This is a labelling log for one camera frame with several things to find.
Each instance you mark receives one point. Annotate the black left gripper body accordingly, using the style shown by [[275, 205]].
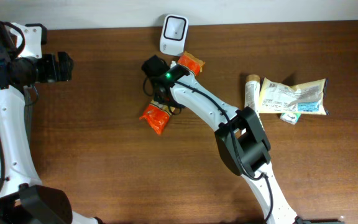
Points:
[[48, 69]]

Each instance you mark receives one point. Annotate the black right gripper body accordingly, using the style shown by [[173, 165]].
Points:
[[158, 98]]

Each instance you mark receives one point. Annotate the orange spaghetti packet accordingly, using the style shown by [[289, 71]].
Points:
[[157, 114]]

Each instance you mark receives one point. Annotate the white tube with gold cap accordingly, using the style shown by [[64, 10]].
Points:
[[252, 93]]

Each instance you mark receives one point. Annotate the teal tissue pack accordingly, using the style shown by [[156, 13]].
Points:
[[291, 118]]

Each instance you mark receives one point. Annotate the white crinkled snack bag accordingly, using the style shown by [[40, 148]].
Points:
[[305, 98]]

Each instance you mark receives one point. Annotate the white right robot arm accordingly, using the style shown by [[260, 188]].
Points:
[[242, 142]]

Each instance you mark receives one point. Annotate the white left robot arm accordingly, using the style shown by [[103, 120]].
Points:
[[23, 197]]

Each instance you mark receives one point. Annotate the white barcode scanner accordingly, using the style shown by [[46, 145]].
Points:
[[173, 36]]

